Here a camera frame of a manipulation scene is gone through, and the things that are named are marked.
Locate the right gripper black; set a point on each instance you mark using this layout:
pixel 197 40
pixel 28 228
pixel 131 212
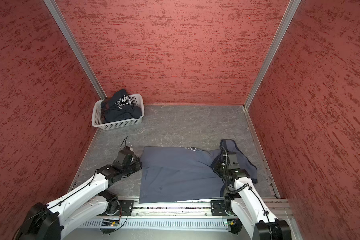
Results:
pixel 215 167

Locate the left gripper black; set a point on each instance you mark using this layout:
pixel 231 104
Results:
pixel 138 165

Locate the grey blue tank top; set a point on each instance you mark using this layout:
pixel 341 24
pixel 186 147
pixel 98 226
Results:
pixel 172 174

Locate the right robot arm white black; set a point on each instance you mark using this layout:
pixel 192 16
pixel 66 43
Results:
pixel 243 201

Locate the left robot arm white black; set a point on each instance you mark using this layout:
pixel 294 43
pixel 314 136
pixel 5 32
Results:
pixel 56 219

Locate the dark navy tank top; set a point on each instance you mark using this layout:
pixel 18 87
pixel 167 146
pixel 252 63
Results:
pixel 119 107

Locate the white plastic laundry basket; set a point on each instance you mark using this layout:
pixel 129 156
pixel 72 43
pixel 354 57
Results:
pixel 96 115

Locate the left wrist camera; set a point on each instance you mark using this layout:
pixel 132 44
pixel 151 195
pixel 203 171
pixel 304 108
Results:
pixel 125 156

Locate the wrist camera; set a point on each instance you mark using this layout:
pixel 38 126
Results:
pixel 230 161
pixel 125 156

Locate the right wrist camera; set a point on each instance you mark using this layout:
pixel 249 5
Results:
pixel 230 161

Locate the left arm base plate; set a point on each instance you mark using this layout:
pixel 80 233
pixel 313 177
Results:
pixel 126 207

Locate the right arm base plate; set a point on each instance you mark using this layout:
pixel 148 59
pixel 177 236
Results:
pixel 221 208

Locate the perforated cable duct strip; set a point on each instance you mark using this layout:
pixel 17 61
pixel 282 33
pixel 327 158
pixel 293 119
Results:
pixel 199 224

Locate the right connector board with wires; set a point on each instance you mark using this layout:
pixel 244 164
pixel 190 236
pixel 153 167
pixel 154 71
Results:
pixel 234 224

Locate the connector board with wires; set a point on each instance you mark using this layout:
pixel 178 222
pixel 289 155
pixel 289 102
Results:
pixel 112 225
pixel 234 224

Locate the left connector board with wires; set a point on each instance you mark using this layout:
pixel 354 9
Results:
pixel 112 225

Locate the aluminium front rail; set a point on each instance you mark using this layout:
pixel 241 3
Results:
pixel 199 209

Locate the left corner aluminium post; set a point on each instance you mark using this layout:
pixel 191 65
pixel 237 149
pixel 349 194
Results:
pixel 63 26

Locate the corner aluminium post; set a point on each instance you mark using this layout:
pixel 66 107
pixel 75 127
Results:
pixel 278 37
pixel 63 26

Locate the right corner aluminium post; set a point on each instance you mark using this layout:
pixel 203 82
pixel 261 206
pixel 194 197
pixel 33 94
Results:
pixel 278 37

